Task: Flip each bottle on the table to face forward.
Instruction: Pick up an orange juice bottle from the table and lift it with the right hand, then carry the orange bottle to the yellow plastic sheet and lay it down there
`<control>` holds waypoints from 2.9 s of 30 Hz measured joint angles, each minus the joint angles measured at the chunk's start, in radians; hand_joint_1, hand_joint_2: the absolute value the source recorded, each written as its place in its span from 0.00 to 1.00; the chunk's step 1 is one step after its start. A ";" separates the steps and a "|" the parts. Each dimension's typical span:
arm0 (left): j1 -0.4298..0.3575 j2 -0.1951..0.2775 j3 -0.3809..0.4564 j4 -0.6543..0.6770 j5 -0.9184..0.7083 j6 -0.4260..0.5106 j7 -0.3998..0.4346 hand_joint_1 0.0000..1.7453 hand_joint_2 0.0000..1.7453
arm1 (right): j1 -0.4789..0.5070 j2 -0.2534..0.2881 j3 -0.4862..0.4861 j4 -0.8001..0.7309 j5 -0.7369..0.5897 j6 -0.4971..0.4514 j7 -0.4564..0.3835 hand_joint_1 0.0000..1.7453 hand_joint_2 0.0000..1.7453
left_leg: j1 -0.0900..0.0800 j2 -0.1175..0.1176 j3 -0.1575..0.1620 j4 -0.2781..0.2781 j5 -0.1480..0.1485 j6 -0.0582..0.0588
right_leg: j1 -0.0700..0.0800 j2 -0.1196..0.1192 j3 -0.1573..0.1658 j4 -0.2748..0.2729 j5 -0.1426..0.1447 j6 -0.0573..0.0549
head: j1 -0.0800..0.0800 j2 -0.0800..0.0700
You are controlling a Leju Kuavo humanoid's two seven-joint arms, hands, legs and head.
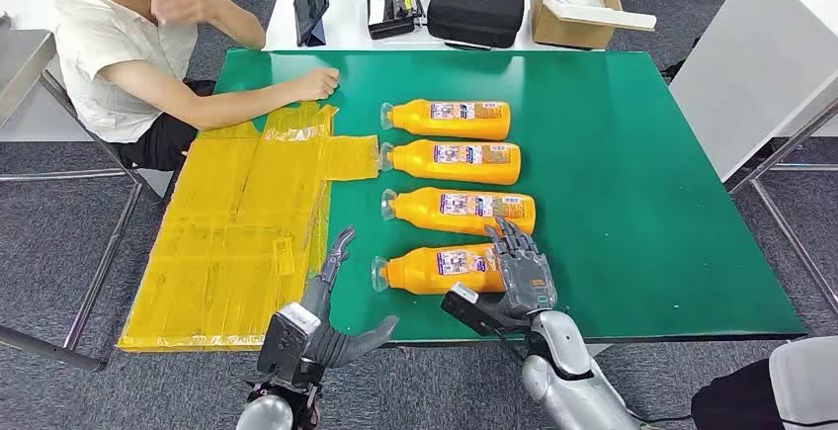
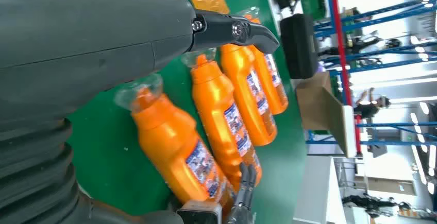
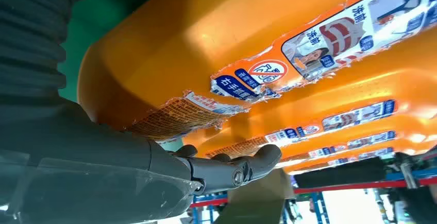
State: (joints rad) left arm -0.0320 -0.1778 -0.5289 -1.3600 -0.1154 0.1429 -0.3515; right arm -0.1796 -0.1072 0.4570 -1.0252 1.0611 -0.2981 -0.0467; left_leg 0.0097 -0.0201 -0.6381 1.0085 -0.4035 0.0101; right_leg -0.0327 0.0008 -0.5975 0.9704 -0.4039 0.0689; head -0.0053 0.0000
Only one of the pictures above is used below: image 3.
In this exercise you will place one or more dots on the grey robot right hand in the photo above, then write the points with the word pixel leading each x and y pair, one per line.
pixel 85 168

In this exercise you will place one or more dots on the cardboard box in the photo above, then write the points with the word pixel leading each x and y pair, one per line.
pixel 256 198

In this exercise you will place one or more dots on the black carrying case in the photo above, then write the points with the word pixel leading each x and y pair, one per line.
pixel 341 173

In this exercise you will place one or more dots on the blue and red storage rack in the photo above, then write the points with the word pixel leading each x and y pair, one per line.
pixel 341 185

